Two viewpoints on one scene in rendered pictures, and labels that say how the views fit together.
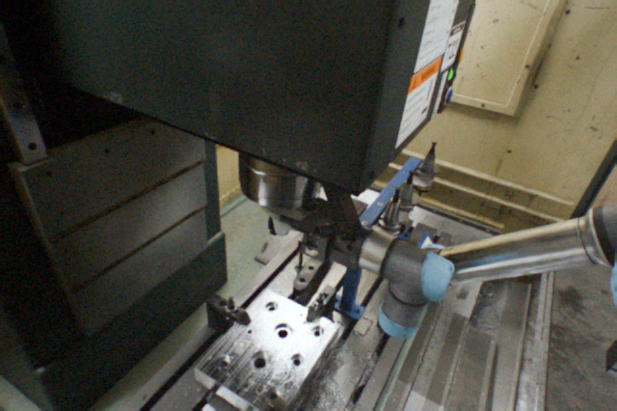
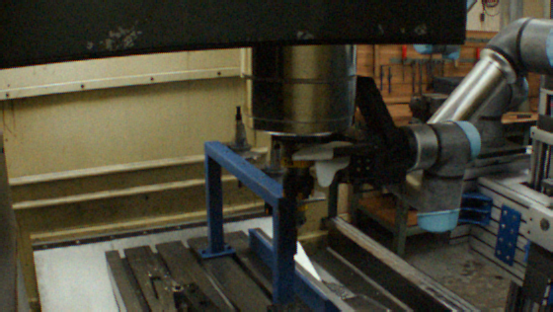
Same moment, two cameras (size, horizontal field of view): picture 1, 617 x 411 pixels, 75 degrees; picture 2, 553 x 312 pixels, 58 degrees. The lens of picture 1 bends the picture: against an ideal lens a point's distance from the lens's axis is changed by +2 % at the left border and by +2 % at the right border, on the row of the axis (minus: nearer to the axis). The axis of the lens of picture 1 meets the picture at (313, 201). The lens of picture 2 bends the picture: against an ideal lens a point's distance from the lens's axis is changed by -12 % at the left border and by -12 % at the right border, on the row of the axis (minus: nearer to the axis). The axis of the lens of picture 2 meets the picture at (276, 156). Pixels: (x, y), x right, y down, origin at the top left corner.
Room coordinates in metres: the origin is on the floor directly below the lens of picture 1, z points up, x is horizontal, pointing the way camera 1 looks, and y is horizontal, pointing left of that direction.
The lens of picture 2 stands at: (0.18, 0.69, 1.60)
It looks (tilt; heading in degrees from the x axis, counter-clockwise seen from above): 16 degrees down; 309
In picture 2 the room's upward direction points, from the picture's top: straight up
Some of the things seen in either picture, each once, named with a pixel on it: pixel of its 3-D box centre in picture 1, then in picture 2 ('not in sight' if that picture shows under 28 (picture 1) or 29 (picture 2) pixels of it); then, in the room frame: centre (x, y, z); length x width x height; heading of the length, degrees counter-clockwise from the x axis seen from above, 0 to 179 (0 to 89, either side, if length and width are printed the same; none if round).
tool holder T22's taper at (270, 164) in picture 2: (406, 192); (275, 153); (0.94, -0.26, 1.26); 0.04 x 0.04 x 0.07
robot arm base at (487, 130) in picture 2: not in sight; (484, 127); (0.71, -1.07, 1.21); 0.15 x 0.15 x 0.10
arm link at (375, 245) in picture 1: (376, 250); (411, 146); (0.55, -0.12, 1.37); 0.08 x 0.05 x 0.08; 153
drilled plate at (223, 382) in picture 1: (271, 350); not in sight; (0.60, 0.07, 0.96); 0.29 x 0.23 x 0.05; 153
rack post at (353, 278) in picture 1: (353, 273); (283, 273); (0.82, -0.13, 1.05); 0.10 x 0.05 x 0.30; 63
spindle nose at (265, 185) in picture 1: (281, 158); (298, 80); (0.64, 0.07, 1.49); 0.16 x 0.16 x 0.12
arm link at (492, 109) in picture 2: not in sight; (488, 92); (0.71, -1.07, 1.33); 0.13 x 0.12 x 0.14; 74
